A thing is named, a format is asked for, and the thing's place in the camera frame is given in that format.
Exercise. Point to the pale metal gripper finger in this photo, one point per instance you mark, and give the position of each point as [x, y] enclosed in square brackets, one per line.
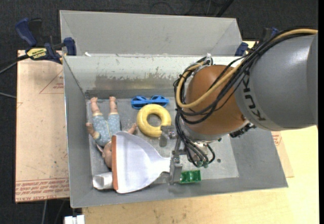
[175, 172]
[167, 133]

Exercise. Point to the green toy block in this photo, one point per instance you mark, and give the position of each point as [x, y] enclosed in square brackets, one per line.
[190, 177]

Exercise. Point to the blue sunglasses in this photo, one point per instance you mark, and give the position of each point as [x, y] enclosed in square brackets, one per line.
[149, 101]

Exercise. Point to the white dustpan with brown edge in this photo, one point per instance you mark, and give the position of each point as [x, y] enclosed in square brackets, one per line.
[136, 162]

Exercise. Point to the baby doll in blue suit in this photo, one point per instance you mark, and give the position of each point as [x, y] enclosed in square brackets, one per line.
[103, 127]

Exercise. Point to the white folded packet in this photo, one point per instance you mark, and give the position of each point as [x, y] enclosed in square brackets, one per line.
[101, 181]

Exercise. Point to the grey metal bin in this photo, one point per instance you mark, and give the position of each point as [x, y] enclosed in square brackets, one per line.
[152, 38]

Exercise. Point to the brown cardboard board red print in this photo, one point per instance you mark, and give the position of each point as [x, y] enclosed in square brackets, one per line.
[40, 122]

